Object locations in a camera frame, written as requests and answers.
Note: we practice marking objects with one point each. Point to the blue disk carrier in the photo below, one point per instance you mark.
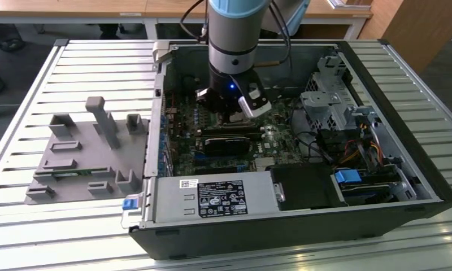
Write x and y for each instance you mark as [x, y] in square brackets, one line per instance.
[347, 177]

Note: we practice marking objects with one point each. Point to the small silver heatsink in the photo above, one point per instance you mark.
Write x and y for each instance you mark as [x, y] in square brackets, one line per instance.
[264, 163]

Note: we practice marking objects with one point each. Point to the small silver wrist camera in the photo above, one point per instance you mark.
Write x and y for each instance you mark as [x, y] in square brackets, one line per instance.
[203, 94]

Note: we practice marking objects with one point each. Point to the green RAM stick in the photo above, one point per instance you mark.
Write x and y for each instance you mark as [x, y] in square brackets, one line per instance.
[84, 172]

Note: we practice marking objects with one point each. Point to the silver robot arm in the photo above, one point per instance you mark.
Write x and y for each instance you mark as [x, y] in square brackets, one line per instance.
[231, 42]

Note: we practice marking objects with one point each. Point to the black open PC case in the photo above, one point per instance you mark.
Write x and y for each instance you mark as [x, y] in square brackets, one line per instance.
[229, 240]

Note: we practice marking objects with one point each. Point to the green motherboard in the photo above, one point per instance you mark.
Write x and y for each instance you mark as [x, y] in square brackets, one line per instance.
[283, 138]

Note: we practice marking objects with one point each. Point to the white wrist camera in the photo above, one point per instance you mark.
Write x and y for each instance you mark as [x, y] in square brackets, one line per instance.
[253, 103]

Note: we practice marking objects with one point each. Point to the brown wooden cabinet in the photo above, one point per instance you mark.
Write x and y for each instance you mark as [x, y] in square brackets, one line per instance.
[417, 28]

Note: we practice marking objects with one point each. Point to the silver metal drive cage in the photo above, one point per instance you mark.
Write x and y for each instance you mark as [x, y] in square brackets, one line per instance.
[320, 101]

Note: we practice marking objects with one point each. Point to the black RAM slot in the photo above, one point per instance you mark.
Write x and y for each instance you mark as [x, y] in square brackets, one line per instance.
[229, 133]
[229, 136]
[229, 129]

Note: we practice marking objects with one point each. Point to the grey plastic parts rack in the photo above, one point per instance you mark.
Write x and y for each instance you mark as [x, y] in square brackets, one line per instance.
[83, 158]

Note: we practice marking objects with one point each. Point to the blue case latch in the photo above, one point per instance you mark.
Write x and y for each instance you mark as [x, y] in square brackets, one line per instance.
[129, 204]

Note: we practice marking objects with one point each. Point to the silver power supply unit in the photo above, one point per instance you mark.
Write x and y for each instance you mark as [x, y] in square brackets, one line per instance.
[169, 197]

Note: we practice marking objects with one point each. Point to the black graphics card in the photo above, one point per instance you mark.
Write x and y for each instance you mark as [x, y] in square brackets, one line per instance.
[225, 146]

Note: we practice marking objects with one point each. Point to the CPU socket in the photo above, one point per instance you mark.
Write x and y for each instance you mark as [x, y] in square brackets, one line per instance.
[221, 124]

